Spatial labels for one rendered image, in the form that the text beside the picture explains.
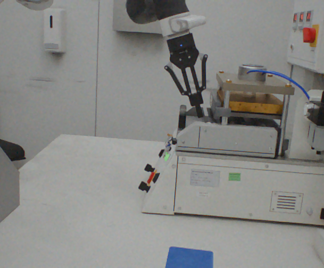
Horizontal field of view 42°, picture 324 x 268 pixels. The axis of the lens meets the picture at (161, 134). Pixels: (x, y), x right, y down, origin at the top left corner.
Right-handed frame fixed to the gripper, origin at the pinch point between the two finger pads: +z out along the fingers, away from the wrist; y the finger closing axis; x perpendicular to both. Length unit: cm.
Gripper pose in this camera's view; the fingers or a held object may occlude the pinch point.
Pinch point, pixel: (197, 105)
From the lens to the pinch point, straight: 123.2
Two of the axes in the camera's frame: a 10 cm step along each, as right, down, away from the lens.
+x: -0.6, 2.4, -9.7
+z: 2.7, 9.4, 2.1
